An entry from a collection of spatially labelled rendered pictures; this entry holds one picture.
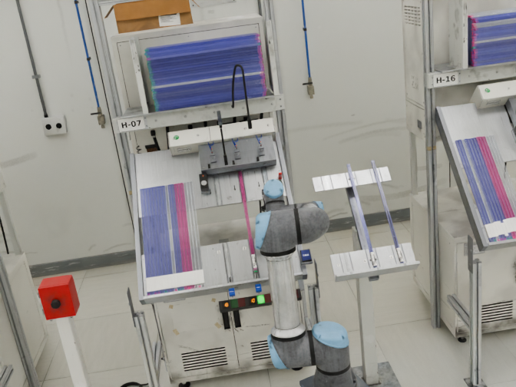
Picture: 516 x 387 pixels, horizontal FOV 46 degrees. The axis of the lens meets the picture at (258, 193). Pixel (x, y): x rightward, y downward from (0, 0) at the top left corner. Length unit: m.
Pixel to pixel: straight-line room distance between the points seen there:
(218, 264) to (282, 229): 0.73
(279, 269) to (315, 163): 2.56
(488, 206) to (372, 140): 1.85
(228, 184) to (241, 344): 0.81
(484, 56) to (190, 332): 1.87
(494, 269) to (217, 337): 1.38
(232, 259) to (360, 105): 2.15
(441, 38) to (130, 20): 1.48
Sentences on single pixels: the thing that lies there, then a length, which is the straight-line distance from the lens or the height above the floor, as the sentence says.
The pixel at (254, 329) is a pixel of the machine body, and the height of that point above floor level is 0.30.
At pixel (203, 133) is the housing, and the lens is 2.77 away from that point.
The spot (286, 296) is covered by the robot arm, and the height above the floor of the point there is 0.92.
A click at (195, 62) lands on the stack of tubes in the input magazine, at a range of 2.69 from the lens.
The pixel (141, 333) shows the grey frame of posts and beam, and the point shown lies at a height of 0.55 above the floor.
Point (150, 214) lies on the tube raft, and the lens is 2.68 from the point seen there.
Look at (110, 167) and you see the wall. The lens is 4.41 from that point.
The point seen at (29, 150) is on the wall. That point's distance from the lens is 4.49.
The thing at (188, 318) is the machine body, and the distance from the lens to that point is 2.95.
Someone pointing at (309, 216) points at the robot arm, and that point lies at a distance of 1.89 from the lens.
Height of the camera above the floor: 1.90
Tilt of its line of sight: 20 degrees down
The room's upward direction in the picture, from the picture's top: 8 degrees counter-clockwise
